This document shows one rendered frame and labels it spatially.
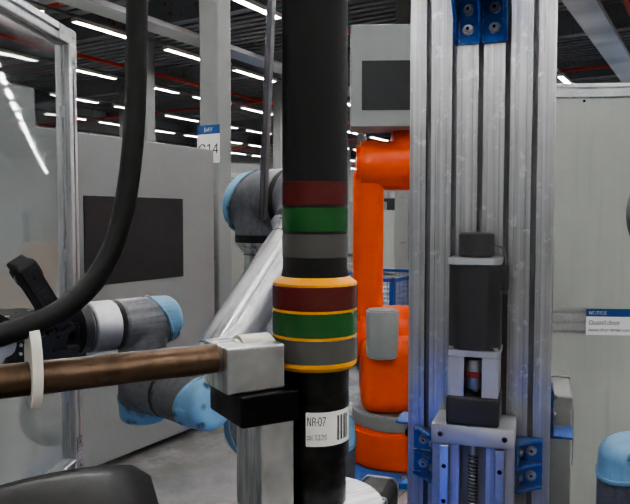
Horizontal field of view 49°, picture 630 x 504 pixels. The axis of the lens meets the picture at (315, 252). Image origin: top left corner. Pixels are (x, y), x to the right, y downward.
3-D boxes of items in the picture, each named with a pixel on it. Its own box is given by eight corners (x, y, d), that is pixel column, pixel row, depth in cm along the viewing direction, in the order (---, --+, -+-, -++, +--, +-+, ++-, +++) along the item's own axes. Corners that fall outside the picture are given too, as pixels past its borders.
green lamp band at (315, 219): (302, 232, 33) (302, 206, 33) (270, 231, 36) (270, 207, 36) (360, 231, 34) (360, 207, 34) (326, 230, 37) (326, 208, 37)
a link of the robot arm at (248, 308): (375, 198, 118) (224, 452, 96) (328, 199, 126) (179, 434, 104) (342, 148, 112) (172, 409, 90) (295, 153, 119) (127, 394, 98)
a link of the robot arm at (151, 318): (187, 348, 109) (186, 294, 108) (125, 359, 101) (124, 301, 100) (159, 342, 114) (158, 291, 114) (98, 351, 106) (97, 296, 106)
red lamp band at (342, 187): (302, 205, 33) (302, 179, 33) (270, 206, 36) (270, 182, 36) (360, 205, 34) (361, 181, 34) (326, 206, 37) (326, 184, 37)
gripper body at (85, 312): (8, 383, 90) (94, 369, 98) (10, 319, 88) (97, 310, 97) (-14, 367, 95) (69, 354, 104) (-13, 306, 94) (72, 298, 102)
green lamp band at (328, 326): (298, 342, 32) (298, 316, 32) (258, 329, 36) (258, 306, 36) (374, 334, 35) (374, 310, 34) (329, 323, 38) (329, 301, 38)
